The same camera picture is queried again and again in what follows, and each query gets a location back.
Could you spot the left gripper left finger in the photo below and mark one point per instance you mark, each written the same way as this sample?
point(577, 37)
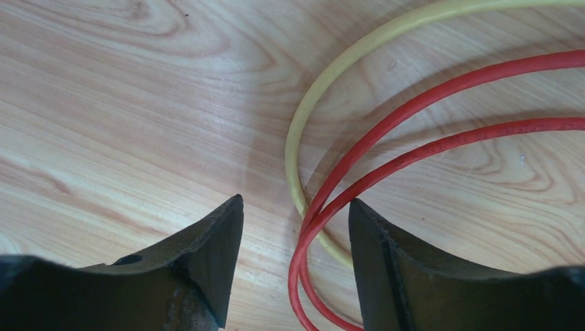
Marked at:
point(183, 282)

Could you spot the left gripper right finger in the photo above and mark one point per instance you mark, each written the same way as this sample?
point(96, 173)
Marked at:
point(405, 283)

